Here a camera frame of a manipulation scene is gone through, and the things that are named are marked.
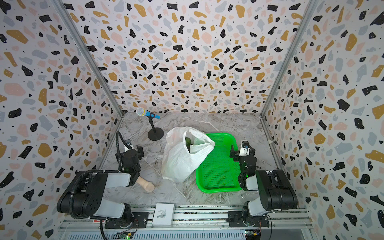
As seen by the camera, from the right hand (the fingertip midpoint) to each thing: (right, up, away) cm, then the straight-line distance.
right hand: (239, 142), depth 88 cm
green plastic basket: (-12, -19, +2) cm, 22 cm away
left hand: (-66, -2, -1) cm, 66 cm away
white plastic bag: (-35, -10, -12) cm, 38 cm away
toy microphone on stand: (-55, +4, +19) cm, 59 cm away
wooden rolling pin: (-51, -24, -7) cm, 57 cm away
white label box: (-40, -33, -17) cm, 55 cm away
